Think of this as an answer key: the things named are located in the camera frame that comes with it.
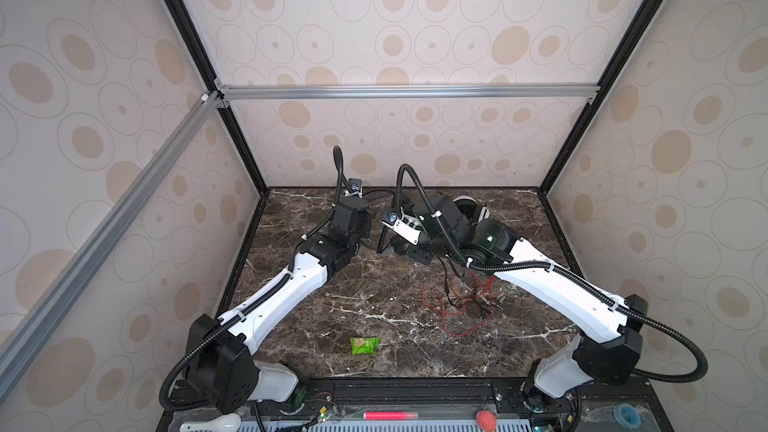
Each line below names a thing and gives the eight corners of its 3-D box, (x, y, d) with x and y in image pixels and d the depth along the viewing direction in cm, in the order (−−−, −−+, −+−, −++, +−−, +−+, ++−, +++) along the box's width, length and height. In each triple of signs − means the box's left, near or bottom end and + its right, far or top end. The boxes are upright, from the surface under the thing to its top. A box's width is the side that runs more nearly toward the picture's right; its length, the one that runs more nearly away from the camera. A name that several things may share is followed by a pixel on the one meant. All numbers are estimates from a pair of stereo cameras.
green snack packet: (350, 355, 82) (349, 352, 80) (351, 340, 85) (350, 337, 82) (380, 355, 82) (379, 352, 80) (380, 340, 85) (380, 337, 82)
